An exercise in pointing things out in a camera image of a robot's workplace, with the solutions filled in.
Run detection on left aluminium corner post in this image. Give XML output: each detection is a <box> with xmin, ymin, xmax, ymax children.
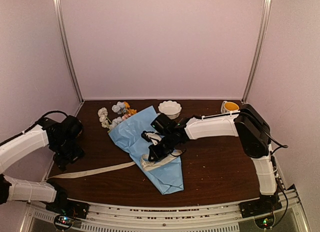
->
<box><xmin>53</xmin><ymin>0</ymin><xmax>84</xmax><ymax>103</ymax></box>

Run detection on white fluted ceramic dish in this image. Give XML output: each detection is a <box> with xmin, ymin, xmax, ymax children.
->
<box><xmin>158</xmin><ymin>100</ymin><xmax>182</xmax><ymax>120</ymax></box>

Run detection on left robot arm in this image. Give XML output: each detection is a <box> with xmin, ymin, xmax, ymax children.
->
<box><xmin>0</xmin><ymin>112</ymin><xmax>85</xmax><ymax>214</ymax></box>

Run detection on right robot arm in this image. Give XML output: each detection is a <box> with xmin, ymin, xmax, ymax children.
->
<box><xmin>141</xmin><ymin>104</ymin><xmax>288</xmax><ymax>217</ymax></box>

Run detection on floral ceramic mug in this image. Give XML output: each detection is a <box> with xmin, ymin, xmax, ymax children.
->
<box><xmin>220</xmin><ymin>100</ymin><xmax>240</xmax><ymax>114</ymax></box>

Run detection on front aluminium rail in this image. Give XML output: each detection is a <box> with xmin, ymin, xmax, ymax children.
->
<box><xmin>21</xmin><ymin>184</ymin><xmax>307</xmax><ymax>232</ymax></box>

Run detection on cream ribbon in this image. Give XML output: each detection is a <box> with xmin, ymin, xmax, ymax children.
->
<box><xmin>48</xmin><ymin>149</ymin><xmax>183</xmax><ymax>179</ymax></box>

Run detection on blue hydrangea flower bunch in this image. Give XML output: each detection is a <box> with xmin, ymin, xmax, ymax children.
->
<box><xmin>110</xmin><ymin>101</ymin><xmax>129</xmax><ymax>129</ymax></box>

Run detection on white flower stem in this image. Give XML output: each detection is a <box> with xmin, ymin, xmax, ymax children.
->
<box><xmin>97</xmin><ymin>107</ymin><xmax>112</xmax><ymax>129</ymax></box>

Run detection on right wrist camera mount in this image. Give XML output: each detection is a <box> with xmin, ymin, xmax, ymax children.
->
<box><xmin>141</xmin><ymin>130</ymin><xmax>162</xmax><ymax>145</ymax></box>

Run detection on blue wrapping paper sheet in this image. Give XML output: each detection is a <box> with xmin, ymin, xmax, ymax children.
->
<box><xmin>107</xmin><ymin>105</ymin><xmax>185</xmax><ymax>195</ymax></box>

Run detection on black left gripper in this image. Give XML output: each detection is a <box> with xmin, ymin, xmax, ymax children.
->
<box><xmin>52</xmin><ymin>137</ymin><xmax>85</xmax><ymax>172</ymax></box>

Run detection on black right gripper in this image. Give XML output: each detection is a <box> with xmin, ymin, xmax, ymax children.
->
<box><xmin>149</xmin><ymin>132</ymin><xmax>177</xmax><ymax>161</ymax></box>

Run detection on orange flower stem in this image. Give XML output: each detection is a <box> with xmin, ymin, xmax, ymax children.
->
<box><xmin>124</xmin><ymin>101</ymin><xmax>137</xmax><ymax>117</ymax></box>

